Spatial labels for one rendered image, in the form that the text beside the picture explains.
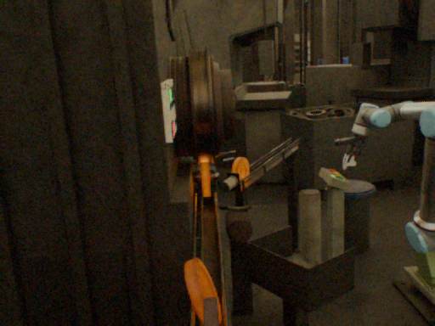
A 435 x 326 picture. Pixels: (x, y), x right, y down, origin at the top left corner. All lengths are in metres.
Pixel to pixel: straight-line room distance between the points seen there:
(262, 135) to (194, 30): 1.22
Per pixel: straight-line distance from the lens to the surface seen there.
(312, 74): 6.38
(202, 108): 1.61
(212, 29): 4.54
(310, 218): 2.64
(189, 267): 1.21
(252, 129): 4.52
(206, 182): 1.82
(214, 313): 1.05
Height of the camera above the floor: 1.31
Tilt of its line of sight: 14 degrees down
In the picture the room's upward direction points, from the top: 4 degrees counter-clockwise
